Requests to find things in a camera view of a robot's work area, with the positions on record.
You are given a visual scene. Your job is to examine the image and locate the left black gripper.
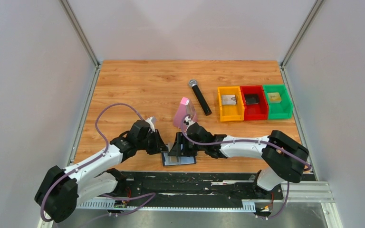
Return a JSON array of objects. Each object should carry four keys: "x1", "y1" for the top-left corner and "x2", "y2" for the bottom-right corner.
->
[{"x1": 137, "y1": 129, "x2": 170, "y2": 155}]

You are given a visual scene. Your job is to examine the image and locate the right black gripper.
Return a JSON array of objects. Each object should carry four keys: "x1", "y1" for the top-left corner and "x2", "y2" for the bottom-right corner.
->
[{"x1": 170, "y1": 132, "x2": 206, "y2": 157}]

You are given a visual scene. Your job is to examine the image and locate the blue leather card holder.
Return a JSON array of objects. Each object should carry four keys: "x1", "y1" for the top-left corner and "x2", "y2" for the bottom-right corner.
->
[{"x1": 162, "y1": 152, "x2": 196, "y2": 167}]

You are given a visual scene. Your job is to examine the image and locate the gold VIP card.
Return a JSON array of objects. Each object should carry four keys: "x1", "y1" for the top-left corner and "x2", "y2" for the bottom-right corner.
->
[{"x1": 167, "y1": 157, "x2": 182, "y2": 165}]

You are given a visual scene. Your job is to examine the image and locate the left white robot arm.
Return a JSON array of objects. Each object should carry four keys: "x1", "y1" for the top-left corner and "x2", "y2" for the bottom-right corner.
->
[{"x1": 34, "y1": 116, "x2": 167, "y2": 223}]

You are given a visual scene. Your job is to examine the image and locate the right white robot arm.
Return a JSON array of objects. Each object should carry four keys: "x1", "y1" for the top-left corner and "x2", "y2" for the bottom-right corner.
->
[{"x1": 168, "y1": 122, "x2": 311, "y2": 199}]

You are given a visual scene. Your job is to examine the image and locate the white cards in yellow bin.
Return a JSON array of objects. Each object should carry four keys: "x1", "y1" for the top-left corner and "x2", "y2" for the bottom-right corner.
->
[{"x1": 221, "y1": 95, "x2": 237, "y2": 105}]

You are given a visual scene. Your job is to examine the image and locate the black cards in red bin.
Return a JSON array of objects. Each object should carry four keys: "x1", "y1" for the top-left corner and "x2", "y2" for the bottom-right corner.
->
[{"x1": 244, "y1": 94, "x2": 259, "y2": 105}]

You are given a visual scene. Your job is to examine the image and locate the gold cards in green bin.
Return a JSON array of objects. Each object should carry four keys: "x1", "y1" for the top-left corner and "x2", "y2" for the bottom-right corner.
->
[{"x1": 267, "y1": 92, "x2": 282, "y2": 104}]

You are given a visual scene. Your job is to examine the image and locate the pink metronome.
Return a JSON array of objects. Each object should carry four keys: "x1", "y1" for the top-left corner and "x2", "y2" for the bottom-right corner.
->
[{"x1": 173, "y1": 97, "x2": 198, "y2": 132}]

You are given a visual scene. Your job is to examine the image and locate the yellow plastic bin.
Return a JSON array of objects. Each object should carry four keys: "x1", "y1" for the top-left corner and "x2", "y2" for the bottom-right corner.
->
[{"x1": 217, "y1": 86, "x2": 244, "y2": 122}]

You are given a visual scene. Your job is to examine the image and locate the black microphone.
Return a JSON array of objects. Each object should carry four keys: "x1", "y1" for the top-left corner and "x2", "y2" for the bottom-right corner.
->
[{"x1": 188, "y1": 79, "x2": 212, "y2": 116}]

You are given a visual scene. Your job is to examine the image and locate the red plastic bin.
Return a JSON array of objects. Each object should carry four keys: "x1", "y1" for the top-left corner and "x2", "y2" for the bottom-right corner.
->
[{"x1": 240, "y1": 85, "x2": 269, "y2": 121}]

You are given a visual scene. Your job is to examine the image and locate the green plastic bin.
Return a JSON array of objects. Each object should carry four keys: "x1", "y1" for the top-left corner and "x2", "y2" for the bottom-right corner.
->
[{"x1": 263, "y1": 84, "x2": 293, "y2": 120}]

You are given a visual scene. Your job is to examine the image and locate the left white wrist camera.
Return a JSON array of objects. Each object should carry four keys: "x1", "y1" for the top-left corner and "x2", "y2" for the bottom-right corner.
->
[{"x1": 145, "y1": 116, "x2": 156, "y2": 132}]

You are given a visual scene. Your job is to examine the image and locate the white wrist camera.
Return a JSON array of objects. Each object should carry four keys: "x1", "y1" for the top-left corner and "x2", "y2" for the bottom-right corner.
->
[
  {"x1": 145, "y1": 116, "x2": 156, "y2": 132},
  {"x1": 182, "y1": 116, "x2": 196, "y2": 128}
]

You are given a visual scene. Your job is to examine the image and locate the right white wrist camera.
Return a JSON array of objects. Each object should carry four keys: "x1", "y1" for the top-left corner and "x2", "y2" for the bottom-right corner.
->
[{"x1": 182, "y1": 116, "x2": 196, "y2": 128}]

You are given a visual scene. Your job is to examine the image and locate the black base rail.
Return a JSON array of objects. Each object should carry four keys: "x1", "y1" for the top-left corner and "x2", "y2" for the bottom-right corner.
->
[{"x1": 109, "y1": 171, "x2": 284, "y2": 209}]

